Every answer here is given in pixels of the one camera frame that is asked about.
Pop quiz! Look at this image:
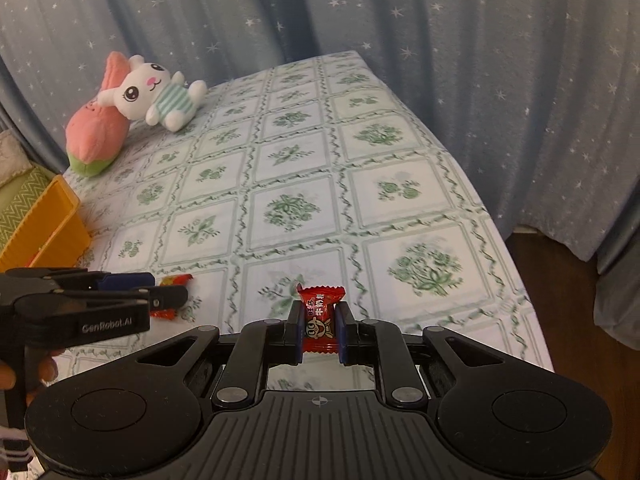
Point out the red orange candy wrapper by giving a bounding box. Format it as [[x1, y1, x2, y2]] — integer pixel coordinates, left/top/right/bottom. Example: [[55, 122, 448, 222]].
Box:
[[149, 273, 193, 320]]

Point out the red cartoon candy packet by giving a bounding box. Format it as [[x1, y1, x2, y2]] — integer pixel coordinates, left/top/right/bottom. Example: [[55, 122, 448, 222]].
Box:
[[296, 284, 346, 353]]

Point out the person left hand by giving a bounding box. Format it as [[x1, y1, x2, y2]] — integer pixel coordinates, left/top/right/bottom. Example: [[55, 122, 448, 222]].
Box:
[[1, 350, 63, 391]]

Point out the orange plastic tray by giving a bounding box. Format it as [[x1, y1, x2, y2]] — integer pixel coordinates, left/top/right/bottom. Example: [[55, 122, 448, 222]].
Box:
[[1, 176, 91, 272]]

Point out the green zigzag cushion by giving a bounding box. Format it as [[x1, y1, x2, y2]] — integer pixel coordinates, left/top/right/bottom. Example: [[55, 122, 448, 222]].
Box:
[[0, 165, 55, 249]]

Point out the pink starfish plush toy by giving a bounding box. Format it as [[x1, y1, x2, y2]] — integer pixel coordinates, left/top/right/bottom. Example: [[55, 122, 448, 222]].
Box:
[[65, 50, 134, 178]]

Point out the beige embroidered pillow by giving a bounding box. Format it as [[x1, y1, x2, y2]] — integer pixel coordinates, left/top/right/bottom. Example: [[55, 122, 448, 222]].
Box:
[[0, 130, 32, 186]]

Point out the green floral tablecloth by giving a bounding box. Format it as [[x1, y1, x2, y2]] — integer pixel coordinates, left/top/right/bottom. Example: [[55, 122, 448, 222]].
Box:
[[58, 52, 551, 377]]

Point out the white bunny plush toy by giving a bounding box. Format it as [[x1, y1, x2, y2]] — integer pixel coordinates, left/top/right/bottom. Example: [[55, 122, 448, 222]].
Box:
[[98, 55, 207, 132]]

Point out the blue starry curtain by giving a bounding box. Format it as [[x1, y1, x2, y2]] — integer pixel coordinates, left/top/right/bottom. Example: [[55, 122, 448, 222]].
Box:
[[1, 0, 639, 348]]

